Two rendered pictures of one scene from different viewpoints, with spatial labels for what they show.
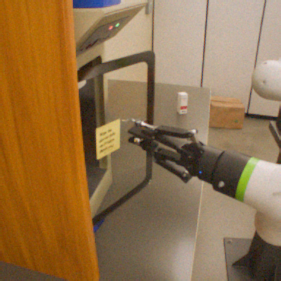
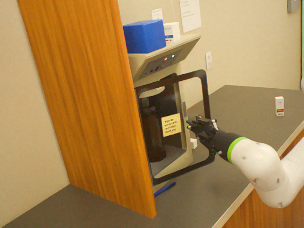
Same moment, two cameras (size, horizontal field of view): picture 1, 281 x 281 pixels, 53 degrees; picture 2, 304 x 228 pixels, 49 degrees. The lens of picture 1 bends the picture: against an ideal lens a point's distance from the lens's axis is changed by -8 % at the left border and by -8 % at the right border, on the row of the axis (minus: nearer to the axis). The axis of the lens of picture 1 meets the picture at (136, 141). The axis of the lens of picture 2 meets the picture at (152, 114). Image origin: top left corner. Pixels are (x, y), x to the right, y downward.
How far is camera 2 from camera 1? 0.64 m
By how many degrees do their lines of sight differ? 28
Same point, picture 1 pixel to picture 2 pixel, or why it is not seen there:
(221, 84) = not seen: outside the picture
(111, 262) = (168, 207)
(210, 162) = (217, 139)
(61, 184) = (130, 143)
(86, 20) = (140, 60)
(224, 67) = not seen: outside the picture
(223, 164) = (222, 140)
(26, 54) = (111, 78)
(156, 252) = (200, 206)
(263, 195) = (237, 159)
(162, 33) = not seen: outside the picture
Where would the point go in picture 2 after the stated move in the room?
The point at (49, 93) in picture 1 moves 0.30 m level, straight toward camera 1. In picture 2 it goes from (121, 96) to (91, 139)
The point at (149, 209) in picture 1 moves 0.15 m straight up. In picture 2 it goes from (210, 181) to (206, 148)
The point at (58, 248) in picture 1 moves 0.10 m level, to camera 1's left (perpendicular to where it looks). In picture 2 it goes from (131, 186) to (108, 182)
